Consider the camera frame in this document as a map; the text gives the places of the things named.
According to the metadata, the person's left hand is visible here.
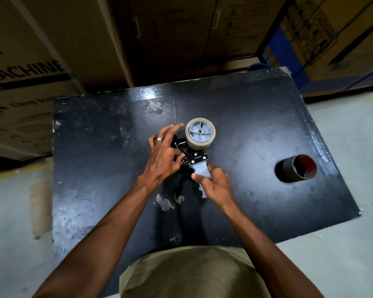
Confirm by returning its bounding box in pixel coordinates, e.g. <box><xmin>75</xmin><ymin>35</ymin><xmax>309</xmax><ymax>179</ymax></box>
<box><xmin>137</xmin><ymin>122</ymin><xmax>186</xmax><ymax>192</ymax></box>

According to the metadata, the person's right hand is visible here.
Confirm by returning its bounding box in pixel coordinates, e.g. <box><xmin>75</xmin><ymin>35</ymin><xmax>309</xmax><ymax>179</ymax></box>
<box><xmin>191</xmin><ymin>164</ymin><xmax>237</xmax><ymax>212</ymax></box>

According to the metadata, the grey handled tape dispenser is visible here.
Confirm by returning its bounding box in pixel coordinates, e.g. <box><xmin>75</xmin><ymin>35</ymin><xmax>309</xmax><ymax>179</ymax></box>
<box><xmin>171</xmin><ymin>138</ymin><xmax>213</xmax><ymax>200</ymax></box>

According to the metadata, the person's left forearm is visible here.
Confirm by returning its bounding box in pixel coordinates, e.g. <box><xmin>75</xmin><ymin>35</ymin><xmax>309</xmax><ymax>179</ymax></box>
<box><xmin>33</xmin><ymin>178</ymin><xmax>157</xmax><ymax>298</ymax></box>

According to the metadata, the person's right forearm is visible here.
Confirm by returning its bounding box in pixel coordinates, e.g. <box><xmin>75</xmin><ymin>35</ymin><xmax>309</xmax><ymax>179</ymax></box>
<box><xmin>222</xmin><ymin>202</ymin><xmax>325</xmax><ymax>298</ymax></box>

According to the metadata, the beige packing tape roll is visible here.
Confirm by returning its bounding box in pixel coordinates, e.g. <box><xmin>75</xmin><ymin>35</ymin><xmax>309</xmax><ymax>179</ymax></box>
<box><xmin>185</xmin><ymin>118</ymin><xmax>216</xmax><ymax>150</ymax></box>

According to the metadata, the dark brown cardboard box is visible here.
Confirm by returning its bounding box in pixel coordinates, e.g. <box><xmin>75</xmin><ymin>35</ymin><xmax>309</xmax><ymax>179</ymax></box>
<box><xmin>109</xmin><ymin>0</ymin><xmax>222</xmax><ymax>88</ymax></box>

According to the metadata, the olive green shirt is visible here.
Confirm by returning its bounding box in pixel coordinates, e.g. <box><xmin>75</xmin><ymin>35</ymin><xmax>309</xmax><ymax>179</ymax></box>
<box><xmin>120</xmin><ymin>245</ymin><xmax>272</xmax><ymax>298</ymax></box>

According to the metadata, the empty cardboard tape core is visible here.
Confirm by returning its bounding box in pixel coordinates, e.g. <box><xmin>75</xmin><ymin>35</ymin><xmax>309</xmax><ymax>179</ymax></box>
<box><xmin>274</xmin><ymin>154</ymin><xmax>318</xmax><ymax>184</ymax></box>

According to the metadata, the blue round object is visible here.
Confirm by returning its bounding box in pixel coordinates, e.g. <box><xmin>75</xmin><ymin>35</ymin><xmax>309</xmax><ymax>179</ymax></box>
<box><xmin>246</xmin><ymin>62</ymin><xmax>270</xmax><ymax>72</ymax></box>

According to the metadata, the brown labelled cardboard box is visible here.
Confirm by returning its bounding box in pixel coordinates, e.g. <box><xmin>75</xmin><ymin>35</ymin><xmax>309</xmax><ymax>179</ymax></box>
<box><xmin>205</xmin><ymin>0</ymin><xmax>287</xmax><ymax>61</ymax></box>

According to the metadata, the plain brown cardboard box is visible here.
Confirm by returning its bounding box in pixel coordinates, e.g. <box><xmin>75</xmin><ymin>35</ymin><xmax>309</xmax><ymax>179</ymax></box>
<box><xmin>16</xmin><ymin>0</ymin><xmax>135</xmax><ymax>94</ymax></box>

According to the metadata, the printed light cardboard box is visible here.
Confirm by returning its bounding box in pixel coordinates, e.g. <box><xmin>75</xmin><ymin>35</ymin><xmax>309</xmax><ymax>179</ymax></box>
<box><xmin>0</xmin><ymin>0</ymin><xmax>87</xmax><ymax>161</ymax></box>

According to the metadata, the blue printed cardboard box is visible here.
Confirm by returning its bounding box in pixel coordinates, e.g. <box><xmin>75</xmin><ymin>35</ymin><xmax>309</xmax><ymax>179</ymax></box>
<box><xmin>261</xmin><ymin>0</ymin><xmax>373</xmax><ymax>97</ymax></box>

